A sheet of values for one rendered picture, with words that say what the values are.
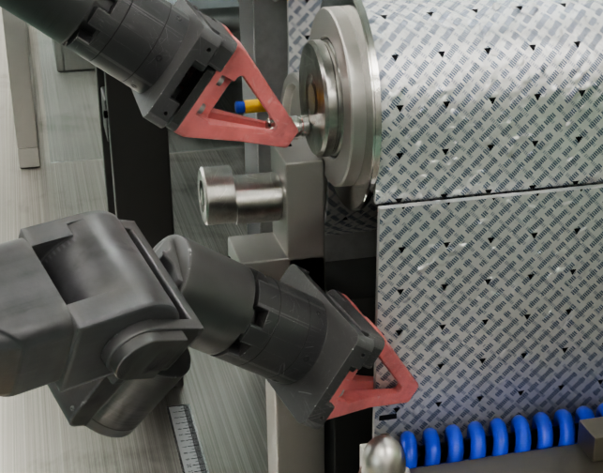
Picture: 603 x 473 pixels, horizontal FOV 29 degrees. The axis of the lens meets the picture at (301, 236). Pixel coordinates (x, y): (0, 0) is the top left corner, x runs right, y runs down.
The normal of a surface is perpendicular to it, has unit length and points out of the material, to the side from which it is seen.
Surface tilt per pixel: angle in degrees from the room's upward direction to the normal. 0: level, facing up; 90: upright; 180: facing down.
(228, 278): 51
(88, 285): 47
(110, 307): 31
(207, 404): 0
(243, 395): 0
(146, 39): 80
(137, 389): 101
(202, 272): 60
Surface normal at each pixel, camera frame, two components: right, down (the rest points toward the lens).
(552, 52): 0.19, -0.15
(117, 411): 0.10, 0.55
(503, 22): 0.12, -0.52
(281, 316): 0.62, -0.11
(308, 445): 0.22, 0.37
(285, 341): 0.49, 0.25
